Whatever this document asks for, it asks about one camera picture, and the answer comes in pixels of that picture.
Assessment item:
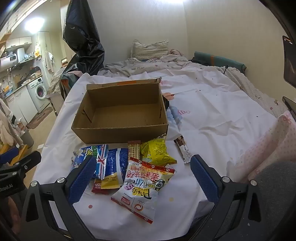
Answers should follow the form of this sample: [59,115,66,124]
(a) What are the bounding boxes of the grey floral quilt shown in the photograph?
[97,49,195,78]

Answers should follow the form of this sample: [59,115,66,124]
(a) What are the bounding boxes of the teal and pink bag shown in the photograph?
[60,71,82,100]

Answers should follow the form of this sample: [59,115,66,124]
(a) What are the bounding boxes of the dark blue snack packet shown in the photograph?
[103,148,129,183]

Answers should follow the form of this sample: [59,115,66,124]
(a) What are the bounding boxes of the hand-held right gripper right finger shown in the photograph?
[190,154,276,241]

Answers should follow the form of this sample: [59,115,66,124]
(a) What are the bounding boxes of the cream hanging cloth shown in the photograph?
[0,98,14,146]

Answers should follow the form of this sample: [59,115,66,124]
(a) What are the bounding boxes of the black plastic bag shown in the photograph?
[60,0,105,75]

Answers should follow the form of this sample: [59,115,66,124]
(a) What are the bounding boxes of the small yellow sachet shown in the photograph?
[101,172,124,189]

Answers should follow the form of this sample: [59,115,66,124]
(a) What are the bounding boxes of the brown and white stick packet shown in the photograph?
[174,136,192,164]

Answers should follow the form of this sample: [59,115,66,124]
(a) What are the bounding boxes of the patterned pillow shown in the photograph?
[131,39,169,61]

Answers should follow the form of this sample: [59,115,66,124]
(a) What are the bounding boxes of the brown cardboard box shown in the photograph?
[71,78,169,144]

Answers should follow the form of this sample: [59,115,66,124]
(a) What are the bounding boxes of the yellow snack packet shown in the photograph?
[141,137,177,166]

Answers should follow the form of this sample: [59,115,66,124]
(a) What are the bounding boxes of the blue and white puffed snack packet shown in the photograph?
[73,144,109,179]

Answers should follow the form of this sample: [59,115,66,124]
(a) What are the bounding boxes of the white printed bed sheet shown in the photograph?
[32,66,285,241]

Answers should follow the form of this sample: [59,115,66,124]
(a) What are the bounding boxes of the white hanging towel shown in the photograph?
[45,51,55,72]

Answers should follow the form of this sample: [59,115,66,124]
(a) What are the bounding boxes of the dark flat device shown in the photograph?
[282,35,296,88]

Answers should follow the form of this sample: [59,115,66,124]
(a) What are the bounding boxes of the grey trash bin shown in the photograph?
[20,128,35,149]

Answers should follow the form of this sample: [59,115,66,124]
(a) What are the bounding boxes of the white washing machine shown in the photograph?
[26,77,50,113]

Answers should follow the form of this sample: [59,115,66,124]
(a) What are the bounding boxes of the white wall cabinet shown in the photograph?
[6,37,32,49]

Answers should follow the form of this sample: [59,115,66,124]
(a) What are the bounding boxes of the pink dotted blanket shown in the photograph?
[231,111,296,183]

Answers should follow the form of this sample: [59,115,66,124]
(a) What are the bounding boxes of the green folded blanket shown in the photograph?
[193,51,247,71]

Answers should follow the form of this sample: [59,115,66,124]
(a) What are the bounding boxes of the brown floor mat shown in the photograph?
[26,107,53,129]

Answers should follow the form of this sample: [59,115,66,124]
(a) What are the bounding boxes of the small red sachet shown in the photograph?
[91,179,111,195]

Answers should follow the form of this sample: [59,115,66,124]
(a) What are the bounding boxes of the white kitchen base cabinet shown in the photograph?
[6,89,35,124]

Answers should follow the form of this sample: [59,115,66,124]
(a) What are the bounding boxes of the white water heater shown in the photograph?
[0,53,18,72]

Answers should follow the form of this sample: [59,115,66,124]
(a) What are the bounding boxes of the tan wafer bar packet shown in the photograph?
[128,140,141,163]

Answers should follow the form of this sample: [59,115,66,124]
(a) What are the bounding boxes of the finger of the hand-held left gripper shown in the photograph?
[0,146,20,164]
[0,151,42,180]

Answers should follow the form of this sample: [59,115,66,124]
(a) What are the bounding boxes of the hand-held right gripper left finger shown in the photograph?
[14,156,98,241]

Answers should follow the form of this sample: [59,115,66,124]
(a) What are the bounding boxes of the white red-trimmed snack packet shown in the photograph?
[110,157,176,224]

